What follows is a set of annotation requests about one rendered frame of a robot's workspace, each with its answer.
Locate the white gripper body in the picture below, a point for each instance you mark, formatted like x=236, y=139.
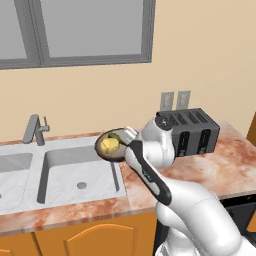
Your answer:
x=129, y=134

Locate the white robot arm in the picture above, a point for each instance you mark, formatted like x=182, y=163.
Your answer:
x=200, y=213

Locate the green squash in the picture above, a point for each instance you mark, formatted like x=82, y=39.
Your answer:
x=116, y=136

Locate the yellow potato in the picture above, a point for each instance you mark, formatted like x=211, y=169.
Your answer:
x=109, y=145

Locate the brown bowl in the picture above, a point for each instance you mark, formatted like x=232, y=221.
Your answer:
x=102, y=155

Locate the white marble double sink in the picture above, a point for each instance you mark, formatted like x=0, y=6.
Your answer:
x=73, y=173

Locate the grey sink tap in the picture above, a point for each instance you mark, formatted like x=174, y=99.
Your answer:
x=33, y=130

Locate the black four-slot toaster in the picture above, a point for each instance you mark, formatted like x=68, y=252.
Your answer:
x=195, y=133

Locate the orange arched cupboard door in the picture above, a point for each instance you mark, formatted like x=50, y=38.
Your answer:
x=16, y=245
x=100, y=236

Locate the grey framed window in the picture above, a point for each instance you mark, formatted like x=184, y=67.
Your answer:
x=93, y=26

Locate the orange tall cabinet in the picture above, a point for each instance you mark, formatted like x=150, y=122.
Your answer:
x=252, y=131

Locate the grey wall outlet plate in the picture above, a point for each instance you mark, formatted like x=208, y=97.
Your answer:
x=183, y=100
x=166, y=101

